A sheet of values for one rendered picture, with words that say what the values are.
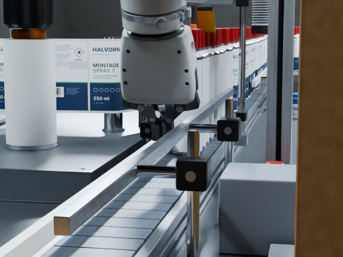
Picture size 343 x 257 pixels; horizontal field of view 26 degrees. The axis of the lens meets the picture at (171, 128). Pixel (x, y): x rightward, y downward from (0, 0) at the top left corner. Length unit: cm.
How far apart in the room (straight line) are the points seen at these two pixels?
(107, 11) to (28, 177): 525
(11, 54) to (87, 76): 25
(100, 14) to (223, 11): 106
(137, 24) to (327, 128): 51
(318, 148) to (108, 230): 36
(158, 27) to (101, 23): 542
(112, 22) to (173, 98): 534
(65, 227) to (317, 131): 18
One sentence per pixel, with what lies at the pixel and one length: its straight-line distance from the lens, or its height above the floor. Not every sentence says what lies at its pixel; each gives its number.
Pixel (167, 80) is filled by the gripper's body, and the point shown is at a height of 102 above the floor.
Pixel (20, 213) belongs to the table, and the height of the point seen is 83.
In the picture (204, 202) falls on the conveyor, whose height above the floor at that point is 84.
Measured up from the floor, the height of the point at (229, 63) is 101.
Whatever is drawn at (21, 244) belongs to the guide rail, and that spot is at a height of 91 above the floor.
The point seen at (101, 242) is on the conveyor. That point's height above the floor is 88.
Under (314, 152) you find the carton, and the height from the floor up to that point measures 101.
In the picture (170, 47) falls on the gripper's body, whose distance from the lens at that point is 95.
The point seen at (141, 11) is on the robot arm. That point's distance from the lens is 92.
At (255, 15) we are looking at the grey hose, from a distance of 145.
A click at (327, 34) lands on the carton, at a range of 46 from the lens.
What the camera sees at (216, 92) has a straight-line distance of 141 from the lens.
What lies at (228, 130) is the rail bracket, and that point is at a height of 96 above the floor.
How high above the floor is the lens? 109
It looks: 8 degrees down
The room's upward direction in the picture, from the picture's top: straight up
